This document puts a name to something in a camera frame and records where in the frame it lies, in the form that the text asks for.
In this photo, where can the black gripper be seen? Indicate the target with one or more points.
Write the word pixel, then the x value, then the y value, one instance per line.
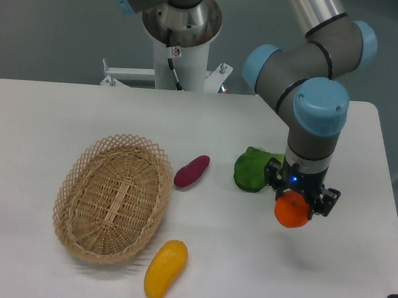
pixel 310 186

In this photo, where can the orange fruit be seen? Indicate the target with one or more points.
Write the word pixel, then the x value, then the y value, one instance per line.
pixel 291 210

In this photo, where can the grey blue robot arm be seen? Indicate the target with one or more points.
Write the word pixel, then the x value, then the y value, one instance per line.
pixel 300 85

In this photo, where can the green leafy vegetable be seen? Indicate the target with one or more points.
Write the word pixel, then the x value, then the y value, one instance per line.
pixel 249 169

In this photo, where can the purple sweet potato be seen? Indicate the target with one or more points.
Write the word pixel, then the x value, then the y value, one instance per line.
pixel 191 172

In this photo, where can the yellow mango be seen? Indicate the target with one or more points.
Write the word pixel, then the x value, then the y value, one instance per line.
pixel 165 268

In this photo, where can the woven wicker basket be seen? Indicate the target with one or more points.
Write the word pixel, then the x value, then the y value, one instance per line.
pixel 113 199

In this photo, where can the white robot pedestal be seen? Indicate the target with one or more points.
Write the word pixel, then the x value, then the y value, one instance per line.
pixel 181 40

